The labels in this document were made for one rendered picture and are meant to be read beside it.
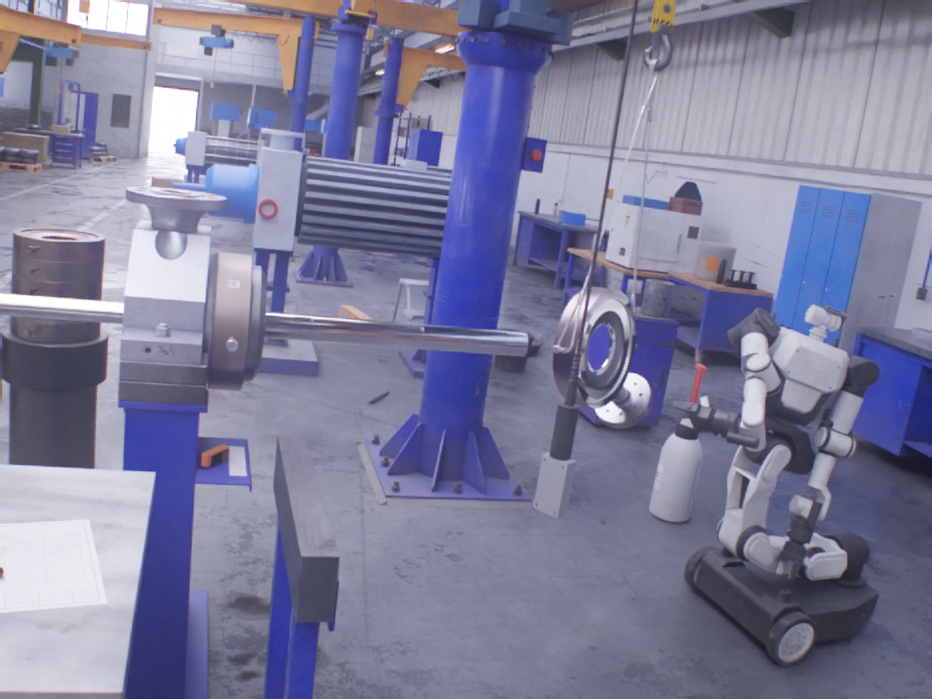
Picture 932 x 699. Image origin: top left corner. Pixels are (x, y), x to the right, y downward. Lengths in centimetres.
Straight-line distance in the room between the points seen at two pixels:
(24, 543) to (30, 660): 35
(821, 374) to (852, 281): 382
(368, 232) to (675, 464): 276
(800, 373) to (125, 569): 231
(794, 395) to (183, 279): 206
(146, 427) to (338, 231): 392
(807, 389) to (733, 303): 510
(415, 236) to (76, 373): 297
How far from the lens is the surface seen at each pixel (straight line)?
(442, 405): 410
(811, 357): 310
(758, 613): 335
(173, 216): 223
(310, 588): 162
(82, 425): 384
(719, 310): 812
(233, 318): 216
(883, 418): 624
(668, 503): 429
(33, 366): 368
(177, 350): 199
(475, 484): 417
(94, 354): 372
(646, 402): 284
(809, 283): 729
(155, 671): 238
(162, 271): 214
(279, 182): 572
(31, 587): 148
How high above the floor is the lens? 161
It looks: 12 degrees down
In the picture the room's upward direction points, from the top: 8 degrees clockwise
